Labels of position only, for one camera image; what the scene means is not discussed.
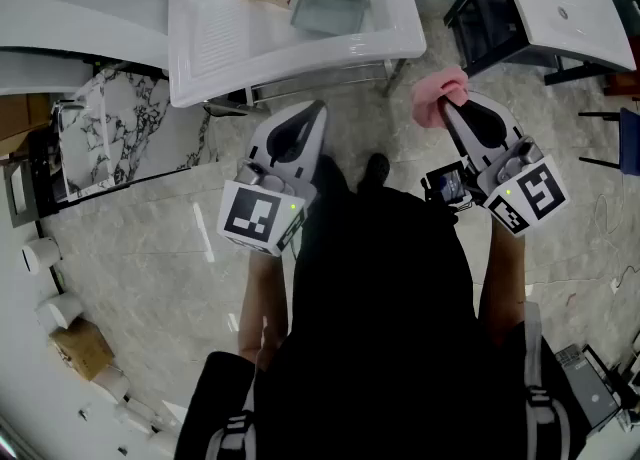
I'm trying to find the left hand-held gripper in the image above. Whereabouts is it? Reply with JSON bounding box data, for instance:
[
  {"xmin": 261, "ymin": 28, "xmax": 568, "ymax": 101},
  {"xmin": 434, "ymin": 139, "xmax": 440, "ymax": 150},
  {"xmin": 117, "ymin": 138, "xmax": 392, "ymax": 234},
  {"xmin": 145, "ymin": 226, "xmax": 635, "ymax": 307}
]
[{"xmin": 215, "ymin": 100, "xmax": 330, "ymax": 257}]

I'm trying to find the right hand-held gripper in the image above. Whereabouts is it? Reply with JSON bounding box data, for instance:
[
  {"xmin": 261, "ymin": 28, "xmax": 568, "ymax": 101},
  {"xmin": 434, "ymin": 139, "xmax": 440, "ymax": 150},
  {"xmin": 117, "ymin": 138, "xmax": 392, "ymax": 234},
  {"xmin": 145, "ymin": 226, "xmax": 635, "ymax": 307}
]
[{"xmin": 439, "ymin": 91, "xmax": 571, "ymax": 239}]

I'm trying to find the pink cloth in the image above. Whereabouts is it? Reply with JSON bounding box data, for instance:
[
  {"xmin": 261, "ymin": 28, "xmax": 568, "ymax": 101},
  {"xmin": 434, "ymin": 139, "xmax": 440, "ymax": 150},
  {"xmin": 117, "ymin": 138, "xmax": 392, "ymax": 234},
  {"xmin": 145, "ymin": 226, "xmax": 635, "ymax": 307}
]
[{"xmin": 410, "ymin": 66, "xmax": 471, "ymax": 129}]

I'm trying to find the person's right forearm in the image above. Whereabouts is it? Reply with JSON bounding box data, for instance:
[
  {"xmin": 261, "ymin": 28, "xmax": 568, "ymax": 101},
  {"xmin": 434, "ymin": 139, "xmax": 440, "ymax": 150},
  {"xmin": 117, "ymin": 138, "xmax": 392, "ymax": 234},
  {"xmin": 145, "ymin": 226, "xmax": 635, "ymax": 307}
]
[{"xmin": 478, "ymin": 227, "xmax": 529, "ymax": 345}]

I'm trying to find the person's left forearm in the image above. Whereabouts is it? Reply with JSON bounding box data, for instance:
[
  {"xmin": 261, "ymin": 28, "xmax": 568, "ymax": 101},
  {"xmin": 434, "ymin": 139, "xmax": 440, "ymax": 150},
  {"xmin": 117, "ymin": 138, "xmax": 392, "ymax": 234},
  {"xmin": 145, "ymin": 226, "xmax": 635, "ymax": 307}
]
[{"xmin": 237, "ymin": 246, "xmax": 297, "ymax": 364}]

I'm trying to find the small black screen device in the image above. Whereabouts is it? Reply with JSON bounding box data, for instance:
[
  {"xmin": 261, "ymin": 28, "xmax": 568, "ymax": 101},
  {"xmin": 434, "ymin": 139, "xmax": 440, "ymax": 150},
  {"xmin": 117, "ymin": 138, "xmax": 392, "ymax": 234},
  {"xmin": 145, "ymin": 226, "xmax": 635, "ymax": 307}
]
[{"xmin": 422, "ymin": 160, "xmax": 474, "ymax": 212}]

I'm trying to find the person's black shoe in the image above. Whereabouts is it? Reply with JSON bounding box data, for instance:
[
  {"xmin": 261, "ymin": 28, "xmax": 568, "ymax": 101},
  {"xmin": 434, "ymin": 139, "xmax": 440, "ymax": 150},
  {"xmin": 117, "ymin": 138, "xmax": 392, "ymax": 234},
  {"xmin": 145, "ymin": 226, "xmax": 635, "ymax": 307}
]
[{"xmin": 366, "ymin": 152, "xmax": 392, "ymax": 185}]

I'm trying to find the white ceramic washboard sink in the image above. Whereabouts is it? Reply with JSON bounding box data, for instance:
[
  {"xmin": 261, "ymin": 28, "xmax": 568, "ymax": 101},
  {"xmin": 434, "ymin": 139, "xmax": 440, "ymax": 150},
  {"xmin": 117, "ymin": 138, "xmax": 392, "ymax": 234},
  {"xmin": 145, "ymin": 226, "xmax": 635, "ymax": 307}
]
[{"xmin": 167, "ymin": 0, "xmax": 429, "ymax": 109}]

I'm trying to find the white rectangular washbasin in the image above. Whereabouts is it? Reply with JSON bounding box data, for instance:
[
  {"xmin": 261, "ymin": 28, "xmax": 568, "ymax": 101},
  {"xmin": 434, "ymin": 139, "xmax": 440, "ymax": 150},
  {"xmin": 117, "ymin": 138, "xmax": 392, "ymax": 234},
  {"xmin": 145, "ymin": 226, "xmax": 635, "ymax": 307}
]
[{"xmin": 487, "ymin": 0, "xmax": 637, "ymax": 74}]

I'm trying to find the blue chair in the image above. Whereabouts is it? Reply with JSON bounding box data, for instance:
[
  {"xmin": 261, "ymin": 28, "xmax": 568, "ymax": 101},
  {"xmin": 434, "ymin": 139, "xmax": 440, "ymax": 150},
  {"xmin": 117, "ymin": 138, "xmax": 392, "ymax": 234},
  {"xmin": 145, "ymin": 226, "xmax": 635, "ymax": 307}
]
[{"xmin": 578, "ymin": 106, "xmax": 640, "ymax": 172}]

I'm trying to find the marble pattern cabinet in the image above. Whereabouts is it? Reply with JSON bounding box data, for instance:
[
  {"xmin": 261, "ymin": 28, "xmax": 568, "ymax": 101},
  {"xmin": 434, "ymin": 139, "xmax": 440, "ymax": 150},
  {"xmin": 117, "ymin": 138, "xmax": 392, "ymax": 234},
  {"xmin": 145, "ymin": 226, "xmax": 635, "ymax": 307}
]
[{"xmin": 52, "ymin": 67, "xmax": 221, "ymax": 200}]

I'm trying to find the person's black clothing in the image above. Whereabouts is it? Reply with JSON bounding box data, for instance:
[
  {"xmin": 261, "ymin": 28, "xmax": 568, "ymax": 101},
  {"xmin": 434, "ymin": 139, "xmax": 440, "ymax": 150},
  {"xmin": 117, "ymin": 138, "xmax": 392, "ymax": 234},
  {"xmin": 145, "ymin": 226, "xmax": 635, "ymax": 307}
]
[{"xmin": 174, "ymin": 152, "xmax": 576, "ymax": 460}]

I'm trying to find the white curved counter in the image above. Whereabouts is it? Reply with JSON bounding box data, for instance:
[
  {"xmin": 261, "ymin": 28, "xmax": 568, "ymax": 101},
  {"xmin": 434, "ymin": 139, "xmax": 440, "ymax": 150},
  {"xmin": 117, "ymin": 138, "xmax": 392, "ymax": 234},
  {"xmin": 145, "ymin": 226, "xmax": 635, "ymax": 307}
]
[{"xmin": 0, "ymin": 0, "xmax": 172, "ymax": 97}]

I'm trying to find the brown cardboard panel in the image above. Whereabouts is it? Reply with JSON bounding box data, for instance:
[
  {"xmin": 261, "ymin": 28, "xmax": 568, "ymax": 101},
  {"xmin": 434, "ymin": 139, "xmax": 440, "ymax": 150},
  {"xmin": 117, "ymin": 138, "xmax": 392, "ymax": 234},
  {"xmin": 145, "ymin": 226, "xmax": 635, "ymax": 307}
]
[{"xmin": 0, "ymin": 92, "xmax": 52, "ymax": 155}]

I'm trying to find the white paper roll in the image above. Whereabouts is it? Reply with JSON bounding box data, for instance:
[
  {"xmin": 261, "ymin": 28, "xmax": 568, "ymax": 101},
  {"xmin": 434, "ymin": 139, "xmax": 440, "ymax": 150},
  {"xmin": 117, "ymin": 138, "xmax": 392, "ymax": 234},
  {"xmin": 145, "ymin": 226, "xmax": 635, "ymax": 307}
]
[
  {"xmin": 21, "ymin": 236, "xmax": 63, "ymax": 276},
  {"xmin": 35, "ymin": 293, "xmax": 84, "ymax": 332}
]

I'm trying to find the grey open box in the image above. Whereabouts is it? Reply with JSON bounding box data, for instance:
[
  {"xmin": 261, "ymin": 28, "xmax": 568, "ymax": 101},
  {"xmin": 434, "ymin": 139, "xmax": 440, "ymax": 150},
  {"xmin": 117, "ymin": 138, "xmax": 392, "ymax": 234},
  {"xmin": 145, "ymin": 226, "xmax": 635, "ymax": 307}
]
[{"xmin": 3, "ymin": 157, "xmax": 40, "ymax": 228}]

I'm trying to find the dark grey electronics box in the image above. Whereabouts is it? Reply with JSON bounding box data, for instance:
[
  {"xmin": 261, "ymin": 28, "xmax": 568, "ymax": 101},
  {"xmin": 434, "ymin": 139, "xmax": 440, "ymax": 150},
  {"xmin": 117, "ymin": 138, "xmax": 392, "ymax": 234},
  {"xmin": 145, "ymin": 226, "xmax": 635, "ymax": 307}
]
[{"xmin": 554, "ymin": 345, "xmax": 626, "ymax": 440}]

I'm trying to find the cardboard box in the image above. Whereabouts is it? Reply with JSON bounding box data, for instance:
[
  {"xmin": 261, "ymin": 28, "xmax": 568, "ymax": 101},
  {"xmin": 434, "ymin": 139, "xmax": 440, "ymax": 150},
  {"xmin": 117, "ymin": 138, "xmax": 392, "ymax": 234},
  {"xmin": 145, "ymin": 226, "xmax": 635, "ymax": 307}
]
[{"xmin": 48, "ymin": 317, "xmax": 115, "ymax": 382}]

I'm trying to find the black metal cabinet frame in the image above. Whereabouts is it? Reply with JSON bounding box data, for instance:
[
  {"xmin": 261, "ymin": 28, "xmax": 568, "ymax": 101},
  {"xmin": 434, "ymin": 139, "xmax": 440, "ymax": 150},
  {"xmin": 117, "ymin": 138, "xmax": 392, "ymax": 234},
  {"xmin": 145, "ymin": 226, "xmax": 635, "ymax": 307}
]
[{"xmin": 443, "ymin": 0, "xmax": 621, "ymax": 87}]

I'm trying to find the thin white floor cable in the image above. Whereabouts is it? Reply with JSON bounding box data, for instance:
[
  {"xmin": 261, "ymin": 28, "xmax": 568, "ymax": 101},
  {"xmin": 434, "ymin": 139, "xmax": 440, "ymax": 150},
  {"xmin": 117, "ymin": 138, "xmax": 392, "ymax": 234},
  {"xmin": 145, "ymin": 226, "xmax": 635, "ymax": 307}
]
[{"xmin": 593, "ymin": 192, "xmax": 640, "ymax": 295}]

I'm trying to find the grey backpack strap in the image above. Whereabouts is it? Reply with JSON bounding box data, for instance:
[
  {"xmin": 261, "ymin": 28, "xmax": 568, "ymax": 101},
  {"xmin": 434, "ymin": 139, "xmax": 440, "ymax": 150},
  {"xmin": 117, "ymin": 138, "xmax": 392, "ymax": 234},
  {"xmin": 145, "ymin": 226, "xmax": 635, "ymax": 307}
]
[
  {"xmin": 522, "ymin": 301, "xmax": 572, "ymax": 460},
  {"xmin": 205, "ymin": 387, "xmax": 262, "ymax": 460}
]

